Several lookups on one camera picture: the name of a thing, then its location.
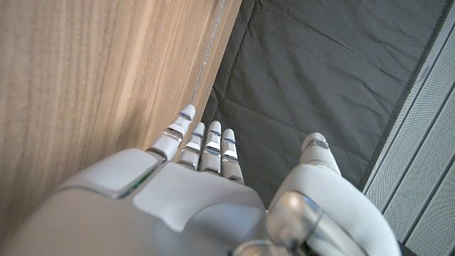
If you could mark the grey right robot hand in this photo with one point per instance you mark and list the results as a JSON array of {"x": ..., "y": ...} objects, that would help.
[{"x": 185, "y": 206}]

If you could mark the grey tape outline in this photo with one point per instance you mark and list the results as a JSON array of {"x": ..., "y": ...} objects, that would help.
[{"x": 209, "y": 46}]

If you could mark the black curtain backdrop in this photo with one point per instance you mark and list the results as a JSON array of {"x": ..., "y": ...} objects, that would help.
[{"x": 313, "y": 71}]

